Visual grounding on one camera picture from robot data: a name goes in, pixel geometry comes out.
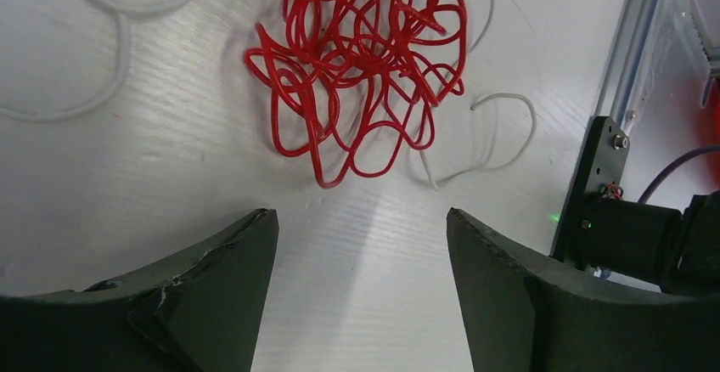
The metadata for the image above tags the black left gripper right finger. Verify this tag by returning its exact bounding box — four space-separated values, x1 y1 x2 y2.
447 208 719 371

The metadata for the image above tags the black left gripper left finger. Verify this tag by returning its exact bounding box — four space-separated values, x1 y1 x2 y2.
1 209 279 371

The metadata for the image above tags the red cable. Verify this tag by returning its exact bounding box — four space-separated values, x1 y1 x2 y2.
243 0 476 189

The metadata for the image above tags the white cable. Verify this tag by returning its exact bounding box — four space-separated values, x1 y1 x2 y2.
0 0 538 192

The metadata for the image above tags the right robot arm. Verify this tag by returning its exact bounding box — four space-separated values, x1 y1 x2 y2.
551 0 719 296

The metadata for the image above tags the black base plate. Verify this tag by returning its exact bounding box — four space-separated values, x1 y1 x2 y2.
550 116 629 271

